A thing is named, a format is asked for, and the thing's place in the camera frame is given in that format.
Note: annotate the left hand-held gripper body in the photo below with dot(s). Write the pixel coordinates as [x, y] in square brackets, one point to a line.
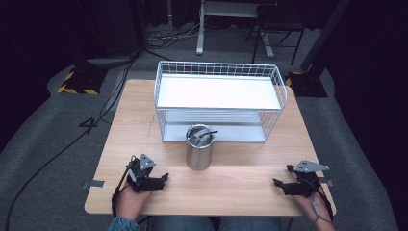
[141, 174]

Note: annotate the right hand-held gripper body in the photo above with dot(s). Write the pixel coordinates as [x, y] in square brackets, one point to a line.
[308, 184]

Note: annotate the stainless steel cup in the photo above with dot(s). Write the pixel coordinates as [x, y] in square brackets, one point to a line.
[199, 155]

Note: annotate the person's right hand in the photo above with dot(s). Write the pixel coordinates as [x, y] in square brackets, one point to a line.
[309, 207]

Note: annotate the person's left hand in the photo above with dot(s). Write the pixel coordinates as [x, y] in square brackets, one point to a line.
[130, 202]

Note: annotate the grey tape strip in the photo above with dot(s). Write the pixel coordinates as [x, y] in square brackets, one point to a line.
[95, 184]
[327, 182]

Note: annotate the striped black stand base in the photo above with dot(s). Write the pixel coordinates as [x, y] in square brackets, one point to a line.
[306, 85]
[80, 80]

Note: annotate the black chair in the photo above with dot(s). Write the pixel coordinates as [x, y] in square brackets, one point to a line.
[279, 19]

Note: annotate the black slanted stand post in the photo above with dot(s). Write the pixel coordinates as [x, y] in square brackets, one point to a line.
[324, 35]

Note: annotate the white metal desk frame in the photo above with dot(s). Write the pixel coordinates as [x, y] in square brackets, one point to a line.
[205, 19]

